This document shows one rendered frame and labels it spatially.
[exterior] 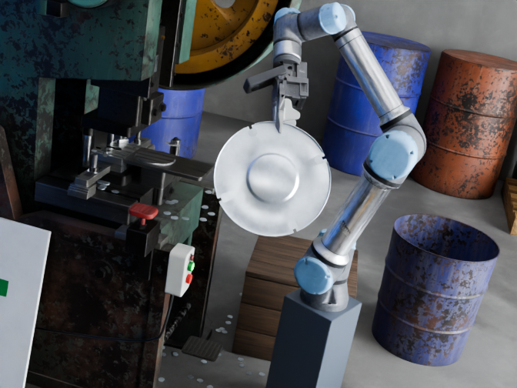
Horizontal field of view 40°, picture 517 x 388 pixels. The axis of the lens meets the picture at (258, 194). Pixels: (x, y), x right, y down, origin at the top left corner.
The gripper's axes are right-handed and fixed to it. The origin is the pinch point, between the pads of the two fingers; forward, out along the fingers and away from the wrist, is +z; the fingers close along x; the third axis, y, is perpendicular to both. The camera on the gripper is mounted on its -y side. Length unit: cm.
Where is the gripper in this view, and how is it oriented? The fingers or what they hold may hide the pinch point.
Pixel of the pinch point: (276, 129)
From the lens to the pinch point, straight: 178.7
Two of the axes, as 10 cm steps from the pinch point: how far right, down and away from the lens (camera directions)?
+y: 9.8, 1.1, 1.6
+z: -0.4, 9.2, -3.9
